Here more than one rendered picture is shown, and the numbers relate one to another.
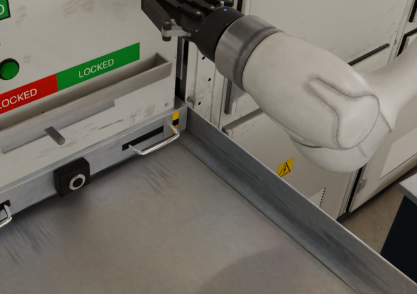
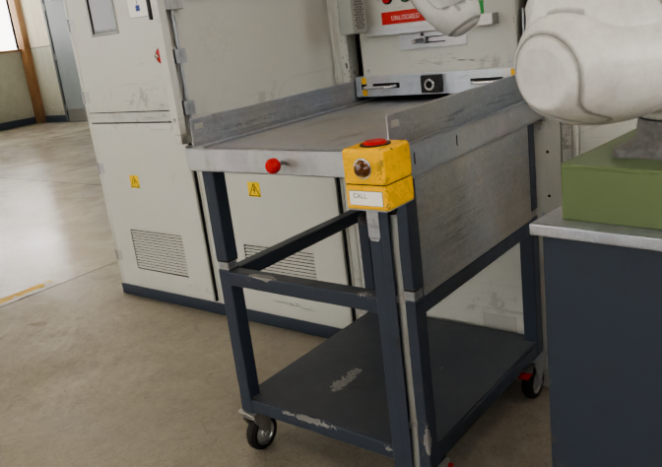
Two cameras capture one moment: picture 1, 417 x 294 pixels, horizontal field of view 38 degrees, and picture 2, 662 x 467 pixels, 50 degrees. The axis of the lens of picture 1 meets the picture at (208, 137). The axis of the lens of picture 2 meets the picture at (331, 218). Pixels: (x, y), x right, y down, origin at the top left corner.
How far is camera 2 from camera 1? 1.84 m
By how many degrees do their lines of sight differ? 76
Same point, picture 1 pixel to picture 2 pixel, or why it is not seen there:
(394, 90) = not seen: outside the picture
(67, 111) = (421, 25)
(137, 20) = not seen: outside the picture
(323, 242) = (462, 119)
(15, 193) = (402, 80)
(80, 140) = (445, 63)
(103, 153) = (456, 78)
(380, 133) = not seen: outside the picture
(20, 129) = (396, 27)
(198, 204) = not seen: hidden behind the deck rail
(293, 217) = (477, 113)
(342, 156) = not seen: outside the picture
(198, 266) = not seen: hidden behind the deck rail
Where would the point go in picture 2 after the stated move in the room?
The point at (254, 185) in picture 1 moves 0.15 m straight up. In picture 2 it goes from (496, 106) to (493, 41)
